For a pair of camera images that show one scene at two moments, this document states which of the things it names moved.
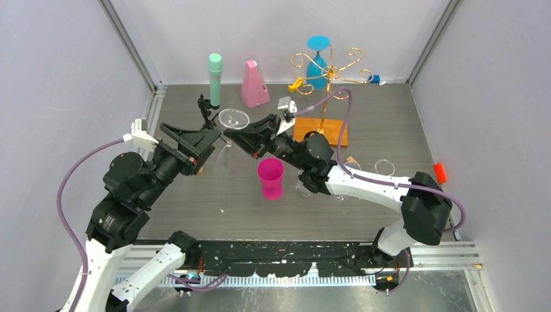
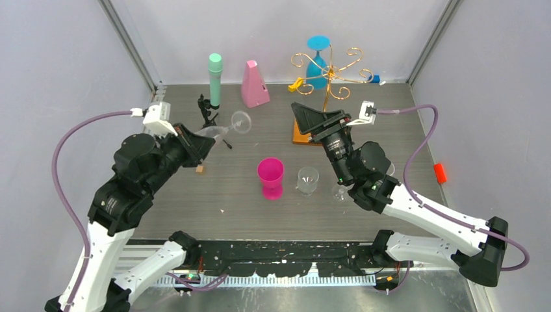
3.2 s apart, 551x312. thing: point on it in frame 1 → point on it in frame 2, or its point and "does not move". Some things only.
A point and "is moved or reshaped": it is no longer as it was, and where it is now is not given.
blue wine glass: (316, 77) does not move
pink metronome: (254, 92) does not move
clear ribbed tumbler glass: (302, 188) does not move
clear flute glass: (225, 170) is moved or reshaped
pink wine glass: (271, 170) does not move
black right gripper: (258, 137) → (308, 119)
